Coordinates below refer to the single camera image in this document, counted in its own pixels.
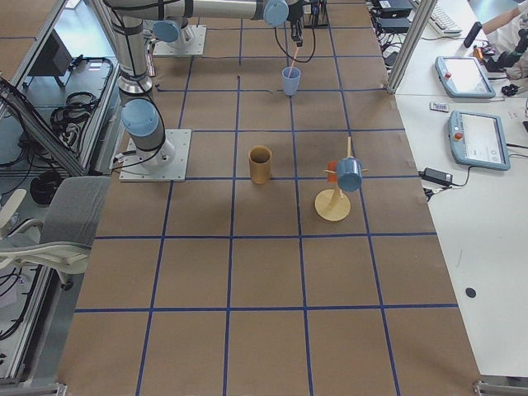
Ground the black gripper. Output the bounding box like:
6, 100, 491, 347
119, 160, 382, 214
288, 0, 318, 46

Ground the light blue plastic cup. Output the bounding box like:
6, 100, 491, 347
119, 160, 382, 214
281, 67, 301, 97

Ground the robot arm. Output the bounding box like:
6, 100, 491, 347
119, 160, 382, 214
153, 17, 195, 48
102, 0, 305, 99

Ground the bamboo chopstick holder cup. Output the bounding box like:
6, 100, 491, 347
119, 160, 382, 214
248, 145, 272, 184

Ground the orange mug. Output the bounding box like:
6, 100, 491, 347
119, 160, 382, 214
325, 161, 337, 183

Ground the blue mug on tree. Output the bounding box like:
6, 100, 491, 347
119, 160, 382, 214
336, 158, 362, 192

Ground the upper teach pendant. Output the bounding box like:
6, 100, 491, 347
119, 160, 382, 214
435, 56, 496, 99

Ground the teach pendant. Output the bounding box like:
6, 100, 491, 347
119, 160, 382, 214
448, 111, 511, 171
435, 56, 496, 99

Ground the wooden mug tree stand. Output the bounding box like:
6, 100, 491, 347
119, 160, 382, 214
314, 136, 366, 222

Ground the black power adapter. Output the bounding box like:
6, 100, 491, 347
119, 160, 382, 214
418, 167, 453, 187

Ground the lower teach pendant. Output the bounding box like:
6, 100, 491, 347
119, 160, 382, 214
448, 111, 511, 171

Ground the grey office chair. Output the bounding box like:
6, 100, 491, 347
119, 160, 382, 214
1, 176, 111, 290

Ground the black wire mug rack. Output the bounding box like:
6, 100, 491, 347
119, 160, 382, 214
303, 0, 329, 28

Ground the aluminium frame post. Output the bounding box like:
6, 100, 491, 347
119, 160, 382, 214
386, 0, 437, 94

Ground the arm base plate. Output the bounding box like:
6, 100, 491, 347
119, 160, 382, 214
153, 21, 207, 57
119, 129, 192, 182

